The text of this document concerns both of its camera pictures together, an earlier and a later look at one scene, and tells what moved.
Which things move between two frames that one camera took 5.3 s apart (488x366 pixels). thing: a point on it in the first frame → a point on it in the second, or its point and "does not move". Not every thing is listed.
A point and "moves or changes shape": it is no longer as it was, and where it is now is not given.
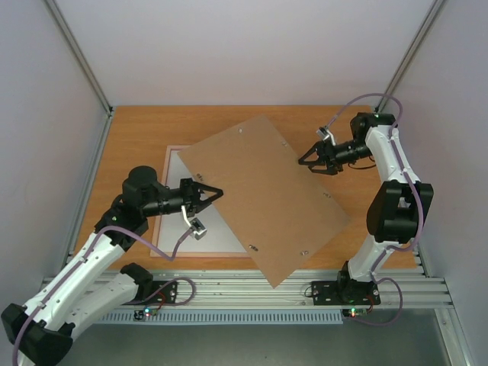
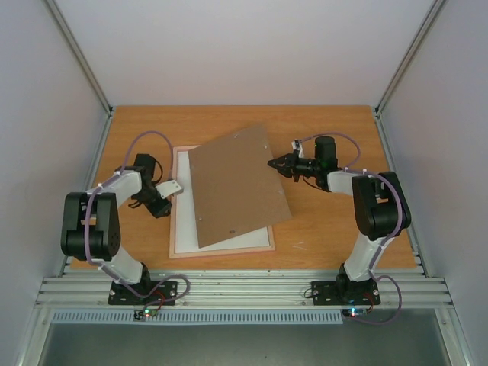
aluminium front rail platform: [245, 289] does not move
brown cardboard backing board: [277, 209] moves or changes shape
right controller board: [354, 313] does not move
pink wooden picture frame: [156, 239] → [172, 223]
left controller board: [149, 312] does not move
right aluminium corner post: [410, 52] does not move
